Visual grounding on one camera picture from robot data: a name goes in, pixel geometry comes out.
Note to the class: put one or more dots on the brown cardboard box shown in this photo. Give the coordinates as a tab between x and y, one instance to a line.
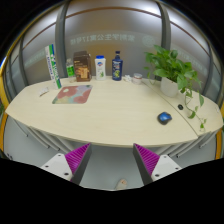
82	66

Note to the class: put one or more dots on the clear bottle with green label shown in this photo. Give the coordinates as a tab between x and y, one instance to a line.
70	70

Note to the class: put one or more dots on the blue and black computer mouse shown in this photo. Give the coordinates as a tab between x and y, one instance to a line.
164	118

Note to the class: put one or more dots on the small white dotted packet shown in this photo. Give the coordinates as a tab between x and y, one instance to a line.
43	92

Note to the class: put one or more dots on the green plant in white pot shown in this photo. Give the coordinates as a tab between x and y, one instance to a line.
169	87

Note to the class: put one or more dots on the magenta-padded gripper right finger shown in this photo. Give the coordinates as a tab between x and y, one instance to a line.
148	158

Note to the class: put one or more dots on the crumpled white tissue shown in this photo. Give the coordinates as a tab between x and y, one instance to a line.
127	79

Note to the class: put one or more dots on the dark blue pump bottle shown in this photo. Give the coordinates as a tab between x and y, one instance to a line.
117	68

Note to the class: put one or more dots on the small white jar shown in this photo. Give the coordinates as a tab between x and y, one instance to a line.
137	79

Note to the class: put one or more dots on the white green blue shuttlecock tube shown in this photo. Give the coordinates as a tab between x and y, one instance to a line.
53	66

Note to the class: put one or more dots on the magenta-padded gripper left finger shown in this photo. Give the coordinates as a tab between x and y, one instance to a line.
77	156

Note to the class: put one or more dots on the white bottle with blue cap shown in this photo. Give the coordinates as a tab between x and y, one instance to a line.
100	68

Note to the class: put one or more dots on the pastel patchwork mouse pad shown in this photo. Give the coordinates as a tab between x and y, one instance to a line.
73	94

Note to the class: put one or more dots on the black round desk grommet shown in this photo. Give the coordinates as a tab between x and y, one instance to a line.
180	107

